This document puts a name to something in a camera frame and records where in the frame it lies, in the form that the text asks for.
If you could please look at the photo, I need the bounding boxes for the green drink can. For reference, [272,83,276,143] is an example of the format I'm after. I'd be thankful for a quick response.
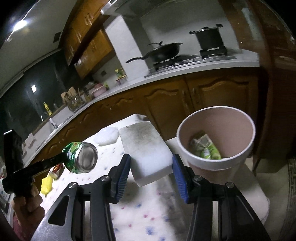
[62,142,98,174]

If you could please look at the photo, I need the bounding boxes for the white foam fruit net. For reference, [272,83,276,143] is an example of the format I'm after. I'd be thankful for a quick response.
[94,127,119,146]

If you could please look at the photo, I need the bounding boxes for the green milk carton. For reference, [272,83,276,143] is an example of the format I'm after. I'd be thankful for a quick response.
[189,131,222,160]

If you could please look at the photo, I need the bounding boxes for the left hand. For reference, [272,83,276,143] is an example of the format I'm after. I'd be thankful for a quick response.
[11,184,45,240]

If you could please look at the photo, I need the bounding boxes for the yellow foam fruit net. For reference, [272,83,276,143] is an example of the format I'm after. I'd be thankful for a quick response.
[41,174,53,197]

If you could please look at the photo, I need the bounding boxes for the crushed red drink can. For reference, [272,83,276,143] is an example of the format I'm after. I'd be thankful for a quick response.
[49,163,65,180]

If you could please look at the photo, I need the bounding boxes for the sink faucet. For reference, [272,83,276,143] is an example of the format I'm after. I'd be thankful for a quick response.
[41,112,58,129]

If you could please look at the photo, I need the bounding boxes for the yellow bottle on windowsill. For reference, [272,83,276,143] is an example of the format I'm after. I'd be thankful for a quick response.
[43,102,53,116]

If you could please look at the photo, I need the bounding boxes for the utensil rack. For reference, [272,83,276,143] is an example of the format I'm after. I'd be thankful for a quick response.
[61,87,87,112]

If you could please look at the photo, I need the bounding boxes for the pink basin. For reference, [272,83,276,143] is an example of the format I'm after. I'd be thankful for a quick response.
[91,83,107,97]

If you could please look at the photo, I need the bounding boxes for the lower wooden cabinets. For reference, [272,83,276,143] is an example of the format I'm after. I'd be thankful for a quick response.
[23,67,260,164]

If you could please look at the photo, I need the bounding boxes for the wooden cabinets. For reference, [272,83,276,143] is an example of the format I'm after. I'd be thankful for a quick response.
[63,0,115,79]
[23,67,260,164]

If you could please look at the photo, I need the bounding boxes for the oil bottles on counter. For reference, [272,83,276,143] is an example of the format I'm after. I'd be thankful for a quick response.
[115,68,126,85]

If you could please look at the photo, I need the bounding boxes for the upper wooden cabinets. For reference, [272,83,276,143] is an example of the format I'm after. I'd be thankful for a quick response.
[63,0,115,79]

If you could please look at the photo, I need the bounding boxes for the black wok with lid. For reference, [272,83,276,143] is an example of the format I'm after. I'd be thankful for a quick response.
[126,41,182,63]

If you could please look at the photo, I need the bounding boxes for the gas stove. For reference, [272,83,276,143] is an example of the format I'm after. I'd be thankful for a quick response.
[144,48,236,78]

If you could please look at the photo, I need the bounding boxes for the black stock pot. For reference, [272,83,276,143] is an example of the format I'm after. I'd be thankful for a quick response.
[189,24,224,50]

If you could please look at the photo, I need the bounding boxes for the range hood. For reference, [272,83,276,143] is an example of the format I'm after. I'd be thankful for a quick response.
[100,0,165,18]

